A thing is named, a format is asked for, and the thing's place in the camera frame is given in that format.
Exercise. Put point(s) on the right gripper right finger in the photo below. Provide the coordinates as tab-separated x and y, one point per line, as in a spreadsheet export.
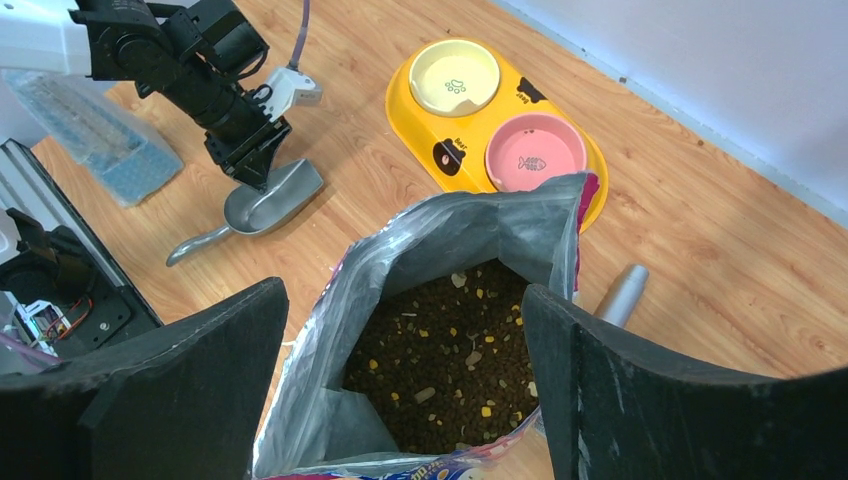
618	406

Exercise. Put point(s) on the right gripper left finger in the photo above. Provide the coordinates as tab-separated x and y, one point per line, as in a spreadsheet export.
182	401

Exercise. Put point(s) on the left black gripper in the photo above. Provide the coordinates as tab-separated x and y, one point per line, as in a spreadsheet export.
248	160

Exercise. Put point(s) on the pet food bag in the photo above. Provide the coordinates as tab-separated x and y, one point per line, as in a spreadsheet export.
314	426

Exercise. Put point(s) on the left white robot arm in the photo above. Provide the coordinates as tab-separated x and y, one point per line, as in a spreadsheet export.
195	56

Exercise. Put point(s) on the brown pet food kibble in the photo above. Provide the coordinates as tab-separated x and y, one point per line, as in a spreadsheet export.
445	364

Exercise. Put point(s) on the metal scoop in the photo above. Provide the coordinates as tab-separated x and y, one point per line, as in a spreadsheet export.
247	212

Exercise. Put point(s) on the silver microphone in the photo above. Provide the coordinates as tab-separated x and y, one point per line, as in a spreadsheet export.
622	297

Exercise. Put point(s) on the clear plastic bag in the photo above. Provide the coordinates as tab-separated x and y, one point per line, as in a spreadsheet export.
126	155

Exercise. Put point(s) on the yellow double bowl feeder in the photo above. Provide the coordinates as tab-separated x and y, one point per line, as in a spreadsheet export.
452	150

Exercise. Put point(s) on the cream bowl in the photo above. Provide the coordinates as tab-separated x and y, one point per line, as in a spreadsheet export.
454	78

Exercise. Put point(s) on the pink bowl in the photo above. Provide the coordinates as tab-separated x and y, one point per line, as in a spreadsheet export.
531	148

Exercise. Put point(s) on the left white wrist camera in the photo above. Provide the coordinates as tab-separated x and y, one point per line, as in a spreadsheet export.
286	88

